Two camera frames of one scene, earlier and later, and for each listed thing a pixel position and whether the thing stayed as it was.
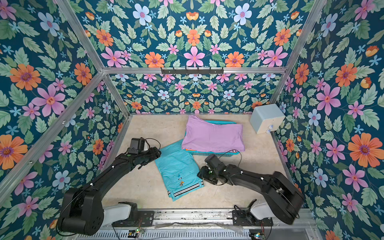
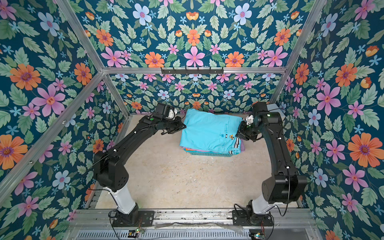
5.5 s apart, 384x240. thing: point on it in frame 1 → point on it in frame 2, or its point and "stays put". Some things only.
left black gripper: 154,154 → 177,122
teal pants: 178,170 → 206,132
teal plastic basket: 223,154 stays put
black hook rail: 192,71 stays put
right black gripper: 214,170 → 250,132
